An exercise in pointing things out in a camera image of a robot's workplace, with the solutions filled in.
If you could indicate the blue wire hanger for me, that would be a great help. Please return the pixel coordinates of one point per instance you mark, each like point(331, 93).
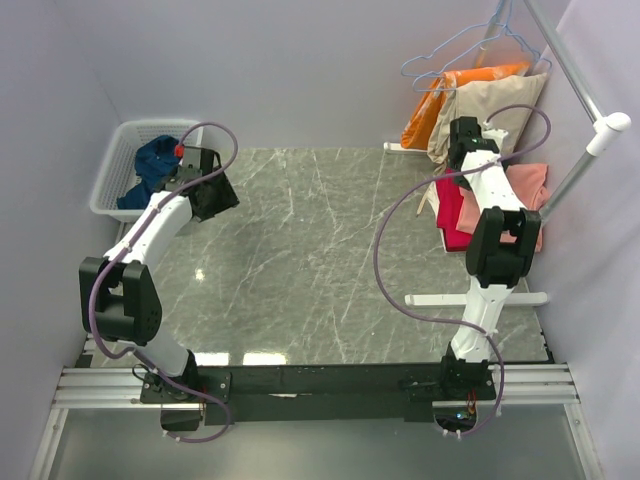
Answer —
point(504, 53)
point(471, 46)

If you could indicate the beige hanging garment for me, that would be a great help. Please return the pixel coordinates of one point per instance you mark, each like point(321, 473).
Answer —
point(480, 99)

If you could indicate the red folded t-shirt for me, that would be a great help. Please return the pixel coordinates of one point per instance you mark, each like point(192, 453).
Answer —
point(450, 204)

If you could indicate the orange hanging garment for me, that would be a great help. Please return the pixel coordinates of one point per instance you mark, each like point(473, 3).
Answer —
point(418, 130)

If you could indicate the white plastic laundry basket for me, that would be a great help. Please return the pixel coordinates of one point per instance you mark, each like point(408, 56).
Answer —
point(117, 173)

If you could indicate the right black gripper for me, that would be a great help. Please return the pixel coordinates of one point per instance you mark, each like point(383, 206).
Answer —
point(462, 182)

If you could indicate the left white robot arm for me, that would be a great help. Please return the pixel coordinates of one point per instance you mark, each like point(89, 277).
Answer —
point(119, 300)

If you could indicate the white garment under red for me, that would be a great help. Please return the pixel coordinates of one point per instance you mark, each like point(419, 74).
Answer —
point(432, 197)

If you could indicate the aluminium rail frame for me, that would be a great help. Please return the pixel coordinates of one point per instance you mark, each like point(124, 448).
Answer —
point(116, 389)

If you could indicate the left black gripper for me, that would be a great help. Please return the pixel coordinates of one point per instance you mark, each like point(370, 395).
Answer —
point(227, 199)

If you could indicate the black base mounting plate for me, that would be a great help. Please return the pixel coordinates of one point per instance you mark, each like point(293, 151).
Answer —
point(339, 392)

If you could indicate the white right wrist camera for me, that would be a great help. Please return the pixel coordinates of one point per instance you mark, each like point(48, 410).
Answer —
point(498, 136)

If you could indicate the pink t-shirt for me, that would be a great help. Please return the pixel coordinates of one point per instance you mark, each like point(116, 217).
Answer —
point(527, 182)

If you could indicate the blue t-shirt in basket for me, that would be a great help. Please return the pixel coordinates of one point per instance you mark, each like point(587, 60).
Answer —
point(153, 161)

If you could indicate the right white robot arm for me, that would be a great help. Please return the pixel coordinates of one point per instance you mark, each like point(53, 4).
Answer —
point(500, 252)

